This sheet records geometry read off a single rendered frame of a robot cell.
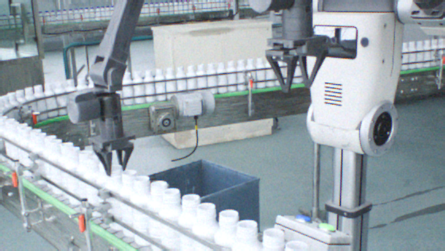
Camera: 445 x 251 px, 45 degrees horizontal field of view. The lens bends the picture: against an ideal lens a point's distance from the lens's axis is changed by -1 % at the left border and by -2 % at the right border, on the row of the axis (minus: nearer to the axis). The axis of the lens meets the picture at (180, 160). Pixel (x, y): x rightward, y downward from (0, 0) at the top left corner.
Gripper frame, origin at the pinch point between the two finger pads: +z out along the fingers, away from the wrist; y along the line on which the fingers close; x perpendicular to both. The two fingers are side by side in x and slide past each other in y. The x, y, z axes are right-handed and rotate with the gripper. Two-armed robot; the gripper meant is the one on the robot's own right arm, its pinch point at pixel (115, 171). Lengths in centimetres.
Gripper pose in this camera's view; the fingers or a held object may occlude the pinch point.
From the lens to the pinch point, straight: 137.5
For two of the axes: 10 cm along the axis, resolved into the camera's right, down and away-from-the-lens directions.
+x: 6.0, 2.2, -7.7
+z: 0.5, 9.5, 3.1
